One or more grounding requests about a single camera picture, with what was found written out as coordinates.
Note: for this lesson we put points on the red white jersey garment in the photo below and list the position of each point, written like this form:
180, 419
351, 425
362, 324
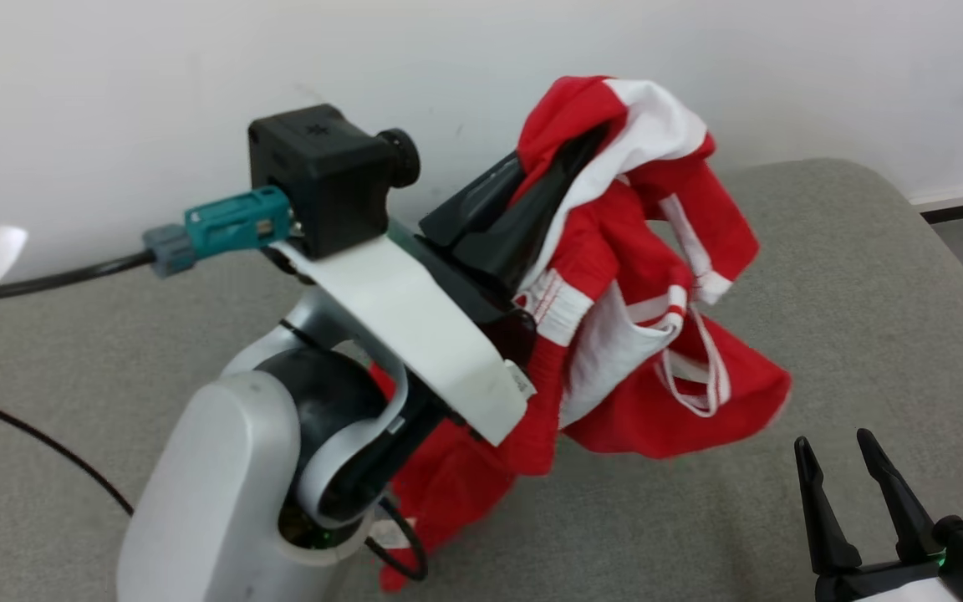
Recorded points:
741, 393

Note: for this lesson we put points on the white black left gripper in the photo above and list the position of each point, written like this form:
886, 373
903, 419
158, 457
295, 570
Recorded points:
415, 334

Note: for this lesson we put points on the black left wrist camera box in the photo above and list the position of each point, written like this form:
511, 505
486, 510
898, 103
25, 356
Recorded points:
323, 176

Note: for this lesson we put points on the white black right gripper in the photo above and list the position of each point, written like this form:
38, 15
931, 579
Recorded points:
874, 585

